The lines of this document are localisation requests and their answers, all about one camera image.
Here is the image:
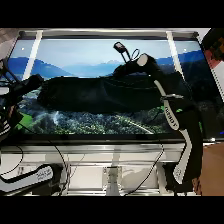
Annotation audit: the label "black cable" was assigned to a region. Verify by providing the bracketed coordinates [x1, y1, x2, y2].
[16, 121, 70, 189]
[0, 144, 25, 177]
[124, 143, 166, 197]

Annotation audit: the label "heap of clothes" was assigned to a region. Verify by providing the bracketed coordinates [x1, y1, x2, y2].
[201, 28, 224, 63]

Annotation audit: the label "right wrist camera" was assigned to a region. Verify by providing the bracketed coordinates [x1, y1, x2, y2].
[112, 41, 133, 63]

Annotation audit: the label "blue jeans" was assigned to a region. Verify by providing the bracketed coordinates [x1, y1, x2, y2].
[36, 74, 188, 115]

